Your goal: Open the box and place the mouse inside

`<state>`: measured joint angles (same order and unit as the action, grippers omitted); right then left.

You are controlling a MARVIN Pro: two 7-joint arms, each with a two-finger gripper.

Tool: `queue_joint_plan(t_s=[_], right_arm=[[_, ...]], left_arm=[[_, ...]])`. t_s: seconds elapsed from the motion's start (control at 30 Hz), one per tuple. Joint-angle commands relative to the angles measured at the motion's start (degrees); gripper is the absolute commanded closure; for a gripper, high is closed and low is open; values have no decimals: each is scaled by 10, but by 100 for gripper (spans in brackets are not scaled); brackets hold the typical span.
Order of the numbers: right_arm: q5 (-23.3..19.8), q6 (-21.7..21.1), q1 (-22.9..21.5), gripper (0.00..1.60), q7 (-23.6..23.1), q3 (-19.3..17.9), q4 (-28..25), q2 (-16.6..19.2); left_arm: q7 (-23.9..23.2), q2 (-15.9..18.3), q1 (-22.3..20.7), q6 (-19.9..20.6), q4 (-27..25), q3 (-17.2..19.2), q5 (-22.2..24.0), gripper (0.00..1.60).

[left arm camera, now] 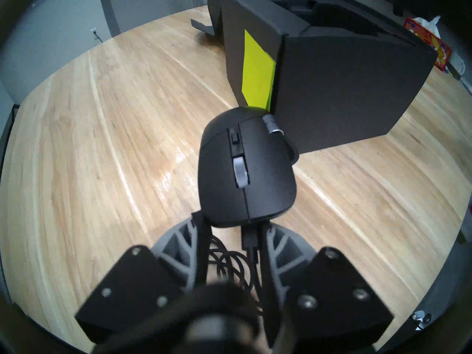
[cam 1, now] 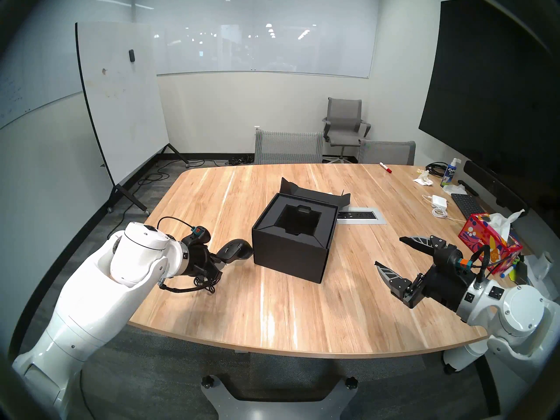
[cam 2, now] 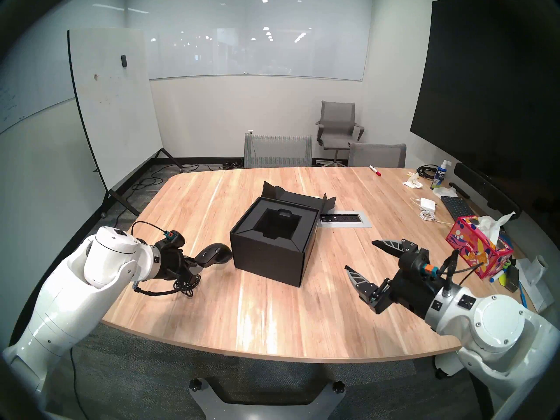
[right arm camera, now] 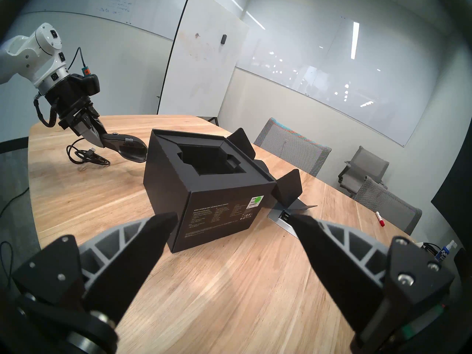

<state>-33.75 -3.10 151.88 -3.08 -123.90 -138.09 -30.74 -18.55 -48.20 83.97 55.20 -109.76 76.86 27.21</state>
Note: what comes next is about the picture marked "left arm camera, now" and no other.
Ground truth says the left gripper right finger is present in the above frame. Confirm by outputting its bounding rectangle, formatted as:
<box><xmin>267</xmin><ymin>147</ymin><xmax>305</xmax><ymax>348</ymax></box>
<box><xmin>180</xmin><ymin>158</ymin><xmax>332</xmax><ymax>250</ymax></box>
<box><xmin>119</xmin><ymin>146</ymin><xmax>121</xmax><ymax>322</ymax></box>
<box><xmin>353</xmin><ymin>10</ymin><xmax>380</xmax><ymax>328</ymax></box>
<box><xmin>258</xmin><ymin>222</ymin><xmax>394</xmax><ymax>354</ymax></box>

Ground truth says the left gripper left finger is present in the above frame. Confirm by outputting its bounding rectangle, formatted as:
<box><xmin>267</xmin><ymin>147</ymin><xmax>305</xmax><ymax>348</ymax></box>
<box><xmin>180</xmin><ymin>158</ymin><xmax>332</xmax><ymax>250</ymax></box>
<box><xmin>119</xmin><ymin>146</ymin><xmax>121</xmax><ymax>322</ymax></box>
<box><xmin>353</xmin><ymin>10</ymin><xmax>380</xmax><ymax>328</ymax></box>
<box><xmin>75</xmin><ymin>211</ymin><xmax>212</xmax><ymax>346</ymax></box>

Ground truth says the black mouse USB cable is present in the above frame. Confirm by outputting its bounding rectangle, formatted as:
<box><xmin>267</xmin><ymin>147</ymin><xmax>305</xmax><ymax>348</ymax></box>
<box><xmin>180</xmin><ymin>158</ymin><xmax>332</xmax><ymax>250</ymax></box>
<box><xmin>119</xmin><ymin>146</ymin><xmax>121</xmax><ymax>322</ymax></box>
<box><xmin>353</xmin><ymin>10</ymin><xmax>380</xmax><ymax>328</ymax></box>
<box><xmin>206</xmin><ymin>224</ymin><xmax>267</xmax><ymax>314</ymax></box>

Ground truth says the black computer mouse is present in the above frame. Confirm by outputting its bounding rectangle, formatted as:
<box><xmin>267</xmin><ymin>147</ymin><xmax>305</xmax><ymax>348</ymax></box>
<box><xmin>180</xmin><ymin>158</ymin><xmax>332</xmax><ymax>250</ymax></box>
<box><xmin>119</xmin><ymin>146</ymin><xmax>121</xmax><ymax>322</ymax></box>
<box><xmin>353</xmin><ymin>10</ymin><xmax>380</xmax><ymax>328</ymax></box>
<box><xmin>197</xmin><ymin>106</ymin><xmax>300</xmax><ymax>228</ymax></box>

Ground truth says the black cardboard box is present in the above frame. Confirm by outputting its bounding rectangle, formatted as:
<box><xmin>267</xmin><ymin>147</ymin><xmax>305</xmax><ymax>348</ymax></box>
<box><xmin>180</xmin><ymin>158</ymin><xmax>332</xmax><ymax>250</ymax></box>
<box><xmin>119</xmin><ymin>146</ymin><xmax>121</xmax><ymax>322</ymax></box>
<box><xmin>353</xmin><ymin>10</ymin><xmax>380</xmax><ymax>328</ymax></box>
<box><xmin>191</xmin><ymin>0</ymin><xmax>438</xmax><ymax>155</ymax></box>

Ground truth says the colourful floral tissue box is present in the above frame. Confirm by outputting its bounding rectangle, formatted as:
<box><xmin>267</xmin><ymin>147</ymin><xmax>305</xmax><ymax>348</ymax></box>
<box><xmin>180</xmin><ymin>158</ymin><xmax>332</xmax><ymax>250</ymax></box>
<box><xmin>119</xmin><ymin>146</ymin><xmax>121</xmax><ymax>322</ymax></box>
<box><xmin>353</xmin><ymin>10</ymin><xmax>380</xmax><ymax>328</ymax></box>
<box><xmin>405</xmin><ymin>16</ymin><xmax>452</xmax><ymax>71</ymax></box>

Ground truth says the yellow-green sticky note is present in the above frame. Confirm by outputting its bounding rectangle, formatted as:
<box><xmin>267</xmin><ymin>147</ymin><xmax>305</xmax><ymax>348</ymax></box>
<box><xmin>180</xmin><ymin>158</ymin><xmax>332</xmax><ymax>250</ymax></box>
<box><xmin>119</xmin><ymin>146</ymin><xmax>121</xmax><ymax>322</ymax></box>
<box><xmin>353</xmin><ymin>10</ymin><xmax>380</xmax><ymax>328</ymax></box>
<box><xmin>241</xmin><ymin>29</ymin><xmax>277</xmax><ymax>111</ymax></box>

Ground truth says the grey mesh office chair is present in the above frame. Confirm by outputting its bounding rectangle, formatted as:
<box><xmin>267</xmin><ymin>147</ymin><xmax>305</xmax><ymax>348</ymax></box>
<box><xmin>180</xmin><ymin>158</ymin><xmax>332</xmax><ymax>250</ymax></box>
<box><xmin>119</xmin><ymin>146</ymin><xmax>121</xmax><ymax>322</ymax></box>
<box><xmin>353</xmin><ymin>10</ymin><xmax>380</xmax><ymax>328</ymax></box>
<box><xmin>99</xmin><ymin>0</ymin><xmax>205</xmax><ymax>38</ymax></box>

